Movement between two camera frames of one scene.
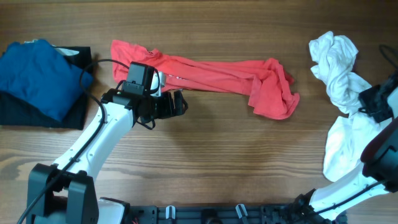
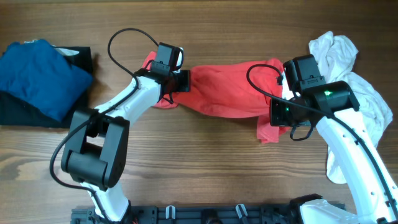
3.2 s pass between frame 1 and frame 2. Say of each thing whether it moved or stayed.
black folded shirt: stayed
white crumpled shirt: stayed
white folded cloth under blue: stayed
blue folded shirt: stayed
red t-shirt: moved
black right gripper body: moved
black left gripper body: moved
